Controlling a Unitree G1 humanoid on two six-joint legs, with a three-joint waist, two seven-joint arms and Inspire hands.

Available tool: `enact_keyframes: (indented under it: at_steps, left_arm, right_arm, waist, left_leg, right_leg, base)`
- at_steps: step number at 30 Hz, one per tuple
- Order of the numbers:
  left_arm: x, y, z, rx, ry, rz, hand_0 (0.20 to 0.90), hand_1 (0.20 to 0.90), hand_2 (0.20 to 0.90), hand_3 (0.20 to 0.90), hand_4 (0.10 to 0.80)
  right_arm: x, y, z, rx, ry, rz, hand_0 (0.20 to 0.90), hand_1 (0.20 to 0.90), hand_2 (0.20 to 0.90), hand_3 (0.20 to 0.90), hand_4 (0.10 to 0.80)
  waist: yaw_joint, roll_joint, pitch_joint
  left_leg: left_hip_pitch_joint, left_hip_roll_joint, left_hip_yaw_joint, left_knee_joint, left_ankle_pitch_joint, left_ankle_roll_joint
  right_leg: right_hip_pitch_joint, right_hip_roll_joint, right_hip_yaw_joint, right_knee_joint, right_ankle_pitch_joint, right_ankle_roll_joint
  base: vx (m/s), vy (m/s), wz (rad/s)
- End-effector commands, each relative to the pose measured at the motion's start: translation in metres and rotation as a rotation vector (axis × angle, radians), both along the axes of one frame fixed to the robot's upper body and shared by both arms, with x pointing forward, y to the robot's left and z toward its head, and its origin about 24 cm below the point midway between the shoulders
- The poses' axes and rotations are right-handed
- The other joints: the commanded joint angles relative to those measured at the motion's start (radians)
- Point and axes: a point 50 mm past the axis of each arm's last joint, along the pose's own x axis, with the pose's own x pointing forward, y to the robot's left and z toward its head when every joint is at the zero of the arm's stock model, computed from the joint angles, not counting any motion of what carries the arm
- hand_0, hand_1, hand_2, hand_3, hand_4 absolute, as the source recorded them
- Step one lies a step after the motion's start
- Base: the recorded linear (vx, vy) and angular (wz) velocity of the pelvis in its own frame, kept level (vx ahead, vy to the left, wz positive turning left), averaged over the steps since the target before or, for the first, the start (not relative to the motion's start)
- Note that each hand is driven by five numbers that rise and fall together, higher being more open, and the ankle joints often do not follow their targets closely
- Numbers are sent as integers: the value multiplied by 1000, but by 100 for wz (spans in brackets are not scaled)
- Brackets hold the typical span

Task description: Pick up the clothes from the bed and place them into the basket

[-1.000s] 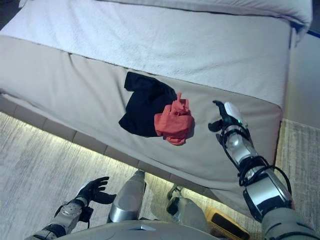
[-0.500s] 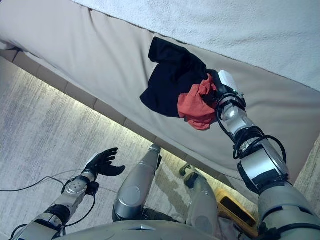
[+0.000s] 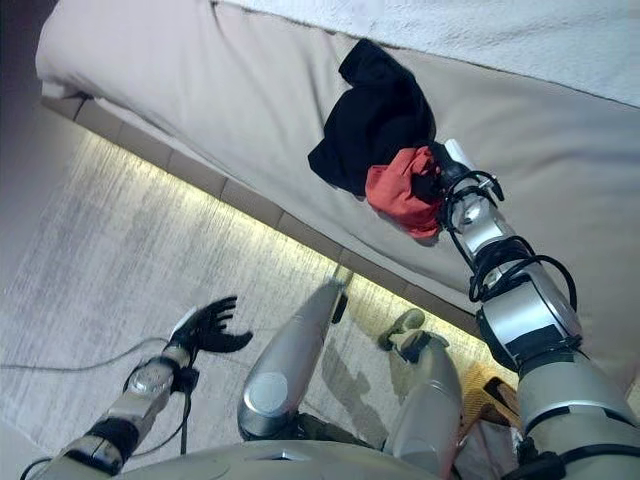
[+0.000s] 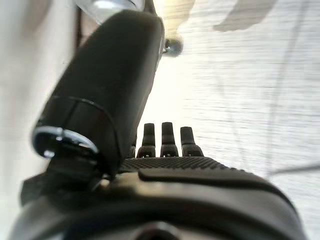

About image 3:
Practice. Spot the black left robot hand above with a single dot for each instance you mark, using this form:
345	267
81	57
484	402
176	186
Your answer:
212	327

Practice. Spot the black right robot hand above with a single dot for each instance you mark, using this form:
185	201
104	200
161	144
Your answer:
440	170

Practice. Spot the orange-red garment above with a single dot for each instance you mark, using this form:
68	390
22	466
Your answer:
400	195

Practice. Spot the black garment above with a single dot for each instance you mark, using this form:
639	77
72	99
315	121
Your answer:
375	125

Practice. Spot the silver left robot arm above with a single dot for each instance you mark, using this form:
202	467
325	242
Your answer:
135	395

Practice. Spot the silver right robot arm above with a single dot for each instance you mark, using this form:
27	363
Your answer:
530	320

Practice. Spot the beige padded bed base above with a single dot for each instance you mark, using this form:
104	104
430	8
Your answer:
240	200

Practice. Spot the white textured bed sheet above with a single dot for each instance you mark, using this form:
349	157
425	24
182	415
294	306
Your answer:
500	35

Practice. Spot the woven brown basket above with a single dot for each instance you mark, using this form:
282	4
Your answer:
487	385

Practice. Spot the beige bed runner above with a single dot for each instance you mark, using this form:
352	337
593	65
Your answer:
225	85

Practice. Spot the silver left robot leg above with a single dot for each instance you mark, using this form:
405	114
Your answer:
285	370

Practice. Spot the silver robot leg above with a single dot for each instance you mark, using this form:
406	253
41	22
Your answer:
285	370
425	400

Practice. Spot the grey striped rug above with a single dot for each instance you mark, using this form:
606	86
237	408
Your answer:
125	240

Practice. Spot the silver right robot leg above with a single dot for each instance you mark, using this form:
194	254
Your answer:
425	400

